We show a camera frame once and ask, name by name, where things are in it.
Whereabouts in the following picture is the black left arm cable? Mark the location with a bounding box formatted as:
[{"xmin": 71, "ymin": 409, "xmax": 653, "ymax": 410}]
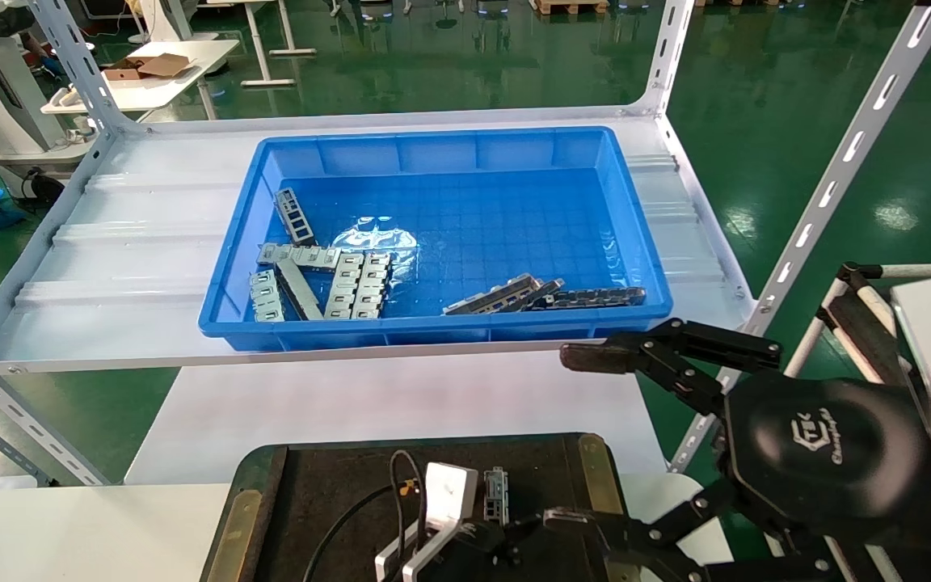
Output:
[{"xmin": 301, "ymin": 450, "xmax": 428, "ymax": 582}]

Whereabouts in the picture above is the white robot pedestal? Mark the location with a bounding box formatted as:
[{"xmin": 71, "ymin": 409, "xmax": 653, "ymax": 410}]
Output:
[{"xmin": 0, "ymin": 0, "xmax": 99, "ymax": 199}]

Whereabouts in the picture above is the dark slotted channel part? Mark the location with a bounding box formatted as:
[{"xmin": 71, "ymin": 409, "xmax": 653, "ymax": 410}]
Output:
[{"xmin": 502, "ymin": 279, "xmax": 565, "ymax": 312}]

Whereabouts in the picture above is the black container tray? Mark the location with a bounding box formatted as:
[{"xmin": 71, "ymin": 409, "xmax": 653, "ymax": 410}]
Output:
[{"xmin": 200, "ymin": 432, "xmax": 640, "ymax": 582}]

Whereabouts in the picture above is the silver notched bracket part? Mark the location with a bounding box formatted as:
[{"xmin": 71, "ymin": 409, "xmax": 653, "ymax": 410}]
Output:
[
  {"xmin": 325, "ymin": 252, "xmax": 364, "ymax": 320},
  {"xmin": 352, "ymin": 252, "xmax": 392, "ymax": 320}
]

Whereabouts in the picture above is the black padded bar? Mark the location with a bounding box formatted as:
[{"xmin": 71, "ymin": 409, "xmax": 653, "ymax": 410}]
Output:
[{"xmin": 817, "ymin": 263, "xmax": 907, "ymax": 385}]

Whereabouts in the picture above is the long silver bracket part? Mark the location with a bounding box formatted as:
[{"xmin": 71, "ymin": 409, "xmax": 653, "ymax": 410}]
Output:
[{"xmin": 258, "ymin": 242, "xmax": 343, "ymax": 269}]

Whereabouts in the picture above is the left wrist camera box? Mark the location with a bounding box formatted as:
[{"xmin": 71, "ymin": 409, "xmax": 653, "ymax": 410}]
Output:
[{"xmin": 375, "ymin": 462, "xmax": 479, "ymax": 582}]

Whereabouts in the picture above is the white tube frame cart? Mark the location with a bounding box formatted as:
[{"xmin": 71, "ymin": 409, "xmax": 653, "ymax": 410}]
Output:
[{"xmin": 781, "ymin": 260, "xmax": 931, "ymax": 582}]

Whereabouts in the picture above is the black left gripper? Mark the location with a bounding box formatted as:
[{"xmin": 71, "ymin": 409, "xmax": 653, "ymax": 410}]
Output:
[{"xmin": 425, "ymin": 477, "xmax": 838, "ymax": 582}]

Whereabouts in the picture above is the black floor cable coil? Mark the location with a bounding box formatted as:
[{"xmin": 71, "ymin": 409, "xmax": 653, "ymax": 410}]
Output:
[{"xmin": 21, "ymin": 168, "xmax": 67, "ymax": 205}]

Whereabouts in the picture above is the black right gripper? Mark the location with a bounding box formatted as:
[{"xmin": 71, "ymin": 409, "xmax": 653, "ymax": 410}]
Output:
[{"xmin": 560, "ymin": 318, "xmax": 931, "ymax": 550}]

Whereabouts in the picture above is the blue plastic bin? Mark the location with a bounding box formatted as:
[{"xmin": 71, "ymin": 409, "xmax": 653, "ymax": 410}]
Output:
[{"xmin": 197, "ymin": 125, "xmax": 674, "ymax": 352}]

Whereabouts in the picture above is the long silver slotted part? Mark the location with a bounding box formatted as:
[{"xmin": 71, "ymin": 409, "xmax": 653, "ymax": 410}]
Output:
[{"xmin": 443, "ymin": 273, "xmax": 543, "ymax": 316}]

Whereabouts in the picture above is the brown cardboard box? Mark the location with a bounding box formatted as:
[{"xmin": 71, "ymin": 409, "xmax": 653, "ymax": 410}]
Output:
[{"xmin": 102, "ymin": 53, "xmax": 200, "ymax": 82}]

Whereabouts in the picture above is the white metal shelf rack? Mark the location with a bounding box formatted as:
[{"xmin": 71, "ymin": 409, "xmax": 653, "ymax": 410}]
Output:
[{"xmin": 0, "ymin": 0, "xmax": 931, "ymax": 486}]

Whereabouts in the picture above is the black chain-like metal part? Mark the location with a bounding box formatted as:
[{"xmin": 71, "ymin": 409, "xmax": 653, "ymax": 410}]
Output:
[{"xmin": 530, "ymin": 286, "xmax": 647, "ymax": 311}]

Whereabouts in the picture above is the white table frame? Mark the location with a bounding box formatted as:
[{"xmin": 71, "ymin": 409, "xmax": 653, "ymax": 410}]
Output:
[{"xmin": 207, "ymin": 0, "xmax": 317, "ymax": 88}]

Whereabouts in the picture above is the white desk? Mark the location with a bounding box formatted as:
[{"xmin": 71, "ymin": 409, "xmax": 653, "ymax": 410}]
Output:
[{"xmin": 40, "ymin": 39, "xmax": 240, "ymax": 114}]

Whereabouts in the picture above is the short silver clip part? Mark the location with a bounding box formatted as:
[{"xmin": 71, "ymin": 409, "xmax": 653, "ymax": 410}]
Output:
[{"xmin": 249, "ymin": 270, "xmax": 284, "ymax": 323}]

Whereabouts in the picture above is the dark-faced silver strip part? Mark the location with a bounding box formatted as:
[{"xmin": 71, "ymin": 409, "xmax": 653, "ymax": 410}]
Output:
[{"xmin": 276, "ymin": 259, "xmax": 325, "ymax": 321}]

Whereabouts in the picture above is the clear plastic bag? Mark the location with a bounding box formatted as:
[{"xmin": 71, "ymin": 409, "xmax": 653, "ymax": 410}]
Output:
[{"xmin": 332, "ymin": 218, "xmax": 418, "ymax": 272}]

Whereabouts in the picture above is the dark ladder-shaped metal part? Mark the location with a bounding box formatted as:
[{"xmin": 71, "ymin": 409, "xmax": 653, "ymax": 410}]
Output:
[{"xmin": 274, "ymin": 188, "xmax": 317, "ymax": 246}]

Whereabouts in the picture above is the silver channel metal part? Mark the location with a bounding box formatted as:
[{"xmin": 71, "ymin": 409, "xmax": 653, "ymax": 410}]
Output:
[{"xmin": 483, "ymin": 466, "xmax": 509, "ymax": 526}]

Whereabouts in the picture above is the wooden pallet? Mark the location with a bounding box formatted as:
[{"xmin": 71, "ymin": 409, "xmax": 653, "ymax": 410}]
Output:
[{"xmin": 534, "ymin": 0, "xmax": 610, "ymax": 15}]

